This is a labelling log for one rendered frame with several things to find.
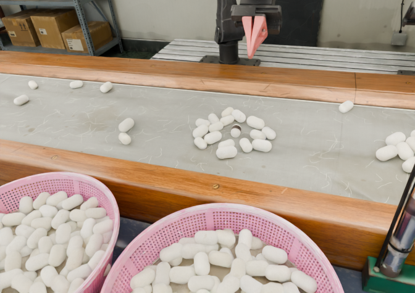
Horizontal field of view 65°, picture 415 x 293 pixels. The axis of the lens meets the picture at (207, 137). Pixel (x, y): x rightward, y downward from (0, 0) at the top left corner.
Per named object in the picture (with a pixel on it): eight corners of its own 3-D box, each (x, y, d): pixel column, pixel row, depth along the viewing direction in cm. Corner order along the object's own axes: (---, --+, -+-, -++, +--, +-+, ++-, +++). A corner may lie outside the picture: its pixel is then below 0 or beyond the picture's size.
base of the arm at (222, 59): (255, 46, 98) (261, 38, 104) (195, 42, 105) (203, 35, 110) (255, 70, 103) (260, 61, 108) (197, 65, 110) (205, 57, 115)
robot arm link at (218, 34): (246, 23, 99) (239, 18, 103) (218, 28, 97) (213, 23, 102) (246, 43, 103) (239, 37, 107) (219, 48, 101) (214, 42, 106)
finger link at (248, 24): (272, 50, 62) (278, 7, 64) (235, 49, 65) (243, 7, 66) (273, 66, 69) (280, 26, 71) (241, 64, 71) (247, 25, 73)
